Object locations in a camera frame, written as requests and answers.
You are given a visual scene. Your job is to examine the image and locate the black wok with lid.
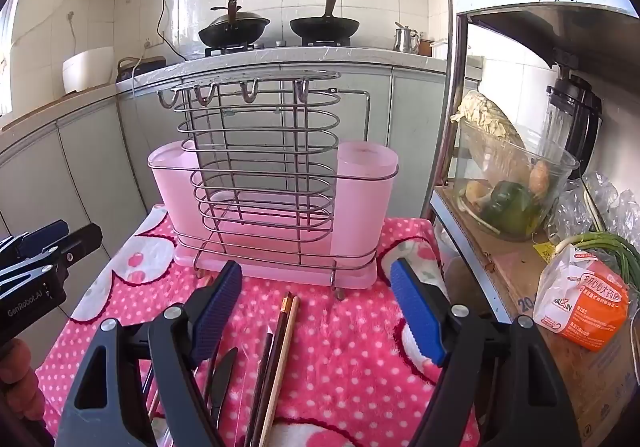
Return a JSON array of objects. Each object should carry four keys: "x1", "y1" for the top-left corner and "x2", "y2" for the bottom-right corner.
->
[{"x1": 198, "y1": 0, "x2": 271, "y2": 48}]

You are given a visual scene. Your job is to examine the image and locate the potato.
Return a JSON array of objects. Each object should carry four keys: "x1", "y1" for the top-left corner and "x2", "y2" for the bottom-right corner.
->
[{"x1": 529, "y1": 160, "x2": 552, "y2": 196}]

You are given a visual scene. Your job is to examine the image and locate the grey base cabinets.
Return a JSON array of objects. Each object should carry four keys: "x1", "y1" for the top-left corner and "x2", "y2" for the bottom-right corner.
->
[{"x1": 0, "y1": 61, "x2": 449, "y2": 280}]

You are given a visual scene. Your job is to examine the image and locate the thin metal utensil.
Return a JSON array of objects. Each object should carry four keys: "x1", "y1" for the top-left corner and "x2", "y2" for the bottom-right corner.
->
[{"x1": 141, "y1": 359, "x2": 163, "y2": 430}]

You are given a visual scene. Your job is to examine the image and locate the black plastic knife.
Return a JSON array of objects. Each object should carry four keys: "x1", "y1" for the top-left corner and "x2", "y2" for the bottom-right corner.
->
[{"x1": 209, "y1": 347, "x2": 239, "y2": 434}]

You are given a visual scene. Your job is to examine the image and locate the black power cable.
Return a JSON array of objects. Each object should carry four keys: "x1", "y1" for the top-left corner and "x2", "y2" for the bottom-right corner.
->
[{"x1": 156, "y1": 0, "x2": 187, "y2": 61}]

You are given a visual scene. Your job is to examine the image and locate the dark chopstick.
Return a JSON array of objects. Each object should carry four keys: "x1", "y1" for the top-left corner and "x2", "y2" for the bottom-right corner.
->
[{"x1": 246, "y1": 332, "x2": 276, "y2": 447}]

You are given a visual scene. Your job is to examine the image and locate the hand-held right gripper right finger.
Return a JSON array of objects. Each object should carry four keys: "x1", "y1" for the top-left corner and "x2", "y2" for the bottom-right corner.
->
[{"x1": 390, "y1": 257, "x2": 583, "y2": 447}]

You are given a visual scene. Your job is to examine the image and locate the pink plastic drip tray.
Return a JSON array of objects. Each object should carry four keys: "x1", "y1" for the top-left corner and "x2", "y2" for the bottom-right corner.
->
[{"x1": 174, "y1": 244, "x2": 379, "y2": 287}]

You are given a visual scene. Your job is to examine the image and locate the stainless steel kettle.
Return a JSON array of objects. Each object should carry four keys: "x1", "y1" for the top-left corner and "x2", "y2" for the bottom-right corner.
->
[{"x1": 393, "y1": 22, "x2": 422, "y2": 54}]

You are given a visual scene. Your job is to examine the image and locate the white rice cooker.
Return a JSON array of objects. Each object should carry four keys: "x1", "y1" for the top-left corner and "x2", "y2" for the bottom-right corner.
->
[{"x1": 62, "y1": 46, "x2": 117, "y2": 96}]

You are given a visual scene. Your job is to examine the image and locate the clear glass bowl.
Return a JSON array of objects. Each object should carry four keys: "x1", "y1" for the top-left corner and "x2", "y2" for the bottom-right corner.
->
[{"x1": 451, "y1": 120, "x2": 579, "y2": 242}]

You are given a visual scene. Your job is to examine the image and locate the brown chopstick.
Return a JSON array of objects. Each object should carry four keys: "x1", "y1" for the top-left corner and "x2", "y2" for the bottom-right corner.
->
[{"x1": 249, "y1": 291, "x2": 293, "y2": 447}]

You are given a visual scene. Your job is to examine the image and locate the pink plastic utensil cup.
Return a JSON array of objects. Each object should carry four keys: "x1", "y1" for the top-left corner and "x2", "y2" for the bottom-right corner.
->
[
  {"x1": 334, "y1": 140, "x2": 399, "y2": 274},
  {"x1": 147, "y1": 140, "x2": 203, "y2": 253}
]

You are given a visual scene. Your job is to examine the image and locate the green pepper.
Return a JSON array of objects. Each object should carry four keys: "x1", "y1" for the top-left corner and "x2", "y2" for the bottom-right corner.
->
[{"x1": 479, "y1": 180, "x2": 540, "y2": 234}]

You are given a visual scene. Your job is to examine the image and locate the gas stove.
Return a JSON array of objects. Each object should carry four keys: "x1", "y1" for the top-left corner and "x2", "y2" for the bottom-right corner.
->
[{"x1": 201, "y1": 38, "x2": 352, "y2": 55}]

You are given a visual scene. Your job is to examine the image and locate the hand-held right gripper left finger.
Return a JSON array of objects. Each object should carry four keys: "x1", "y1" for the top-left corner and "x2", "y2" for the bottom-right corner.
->
[{"x1": 62, "y1": 259, "x2": 244, "y2": 447}]

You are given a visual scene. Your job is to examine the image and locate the green onions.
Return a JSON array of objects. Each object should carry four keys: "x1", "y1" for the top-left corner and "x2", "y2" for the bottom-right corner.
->
[{"x1": 554, "y1": 231, "x2": 640, "y2": 290}]

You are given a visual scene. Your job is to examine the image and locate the black blender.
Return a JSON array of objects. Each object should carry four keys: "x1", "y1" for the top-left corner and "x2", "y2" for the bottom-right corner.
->
[{"x1": 544, "y1": 74, "x2": 604, "y2": 180}]

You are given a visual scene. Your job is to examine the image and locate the wire metal utensil rack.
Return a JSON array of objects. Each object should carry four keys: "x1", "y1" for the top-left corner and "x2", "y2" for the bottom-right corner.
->
[{"x1": 156, "y1": 70, "x2": 399, "y2": 301}]

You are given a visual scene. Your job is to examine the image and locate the pink polka dot blanket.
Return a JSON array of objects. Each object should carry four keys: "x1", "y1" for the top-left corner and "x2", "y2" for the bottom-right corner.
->
[{"x1": 35, "y1": 204, "x2": 482, "y2": 447}]

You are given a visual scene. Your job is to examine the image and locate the napa cabbage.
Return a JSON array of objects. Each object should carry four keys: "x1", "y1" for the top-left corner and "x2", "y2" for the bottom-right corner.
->
[{"x1": 449, "y1": 90, "x2": 529, "y2": 160}]

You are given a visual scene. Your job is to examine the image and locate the metal shelf rack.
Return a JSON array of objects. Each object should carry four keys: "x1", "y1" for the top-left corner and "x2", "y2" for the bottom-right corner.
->
[{"x1": 430, "y1": 0, "x2": 640, "y2": 328}]

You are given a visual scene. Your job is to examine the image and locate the person's left hand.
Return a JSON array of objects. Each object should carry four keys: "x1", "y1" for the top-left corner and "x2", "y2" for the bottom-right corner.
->
[{"x1": 0, "y1": 339, "x2": 39, "y2": 400}]

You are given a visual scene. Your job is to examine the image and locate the black countertop appliance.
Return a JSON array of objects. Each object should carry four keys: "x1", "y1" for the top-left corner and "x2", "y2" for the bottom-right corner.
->
[{"x1": 115, "y1": 56, "x2": 167, "y2": 84}]

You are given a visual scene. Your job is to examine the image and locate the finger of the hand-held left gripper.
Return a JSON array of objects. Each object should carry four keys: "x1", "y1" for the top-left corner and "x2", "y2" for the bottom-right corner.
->
[
  {"x1": 0, "y1": 220, "x2": 70, "y2": 261},
  {"x1": 22, "y1": 222, "x2": 104, "y2": 274}
]

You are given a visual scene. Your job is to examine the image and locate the orange and white packet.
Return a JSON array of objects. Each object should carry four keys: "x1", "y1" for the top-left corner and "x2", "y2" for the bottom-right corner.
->
[{"x1": 532, "y1": 244, "x2": 632, "y2": 354}]

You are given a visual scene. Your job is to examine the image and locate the clear plastic bags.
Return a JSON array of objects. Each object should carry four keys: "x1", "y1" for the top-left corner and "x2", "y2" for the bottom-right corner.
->
[{"x1": 547, "y1": 171, "x2": 640, "y2": 250}]

